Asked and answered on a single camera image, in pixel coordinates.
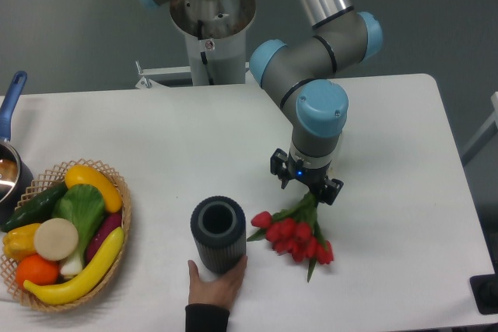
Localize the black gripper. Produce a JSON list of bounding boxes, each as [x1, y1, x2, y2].
[[270, 149, 344, 205]]

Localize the red tulip bouquet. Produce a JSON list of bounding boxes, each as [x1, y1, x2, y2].
[[247, 192, 335, 281]]

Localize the dark grey ribbed vase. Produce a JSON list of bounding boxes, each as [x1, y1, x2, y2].
[[190, 196, 246, 274]]

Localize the black sleeved forearm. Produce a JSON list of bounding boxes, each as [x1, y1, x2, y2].
[[185, 303, 230, 332]]

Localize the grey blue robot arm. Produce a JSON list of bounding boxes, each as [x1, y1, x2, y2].
[[139, 0, 383, 204]]

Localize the person's hand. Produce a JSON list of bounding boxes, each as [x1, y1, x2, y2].
[[188, 255, 247, 310]]

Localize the purple sweet potato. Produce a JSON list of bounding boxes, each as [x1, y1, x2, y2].
[[85, 212, 122, 264]]

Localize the black device at edge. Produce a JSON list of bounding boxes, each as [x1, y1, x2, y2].
[[469, 274, 497, 315]]

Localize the green lettuce bok choy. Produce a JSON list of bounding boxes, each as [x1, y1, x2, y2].
[[51, 184, 105, 280]]

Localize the beige round disc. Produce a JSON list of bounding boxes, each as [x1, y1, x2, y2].
[[33, 218, 79, 261]]

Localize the green cucumber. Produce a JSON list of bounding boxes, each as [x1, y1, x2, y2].
[[1, 182, 68, 232]]

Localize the orange fruit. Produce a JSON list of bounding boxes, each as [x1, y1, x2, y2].
[[16, 254, 59, 289]]

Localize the yellow banana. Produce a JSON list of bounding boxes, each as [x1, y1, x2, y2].
[[23, 227, 125, 306]]

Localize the yellow bell pepper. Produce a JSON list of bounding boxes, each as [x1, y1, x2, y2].
[[2, 223, 41, 262]]

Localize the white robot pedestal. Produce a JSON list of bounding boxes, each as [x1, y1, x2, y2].
[[135, 0, 256, 89]]

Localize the white frame at right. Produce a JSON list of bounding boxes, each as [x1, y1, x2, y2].
[[461, 92, 497, 167]]

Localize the blue handled saucepan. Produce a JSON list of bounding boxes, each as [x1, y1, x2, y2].
[[1, 71, 33, 225]]

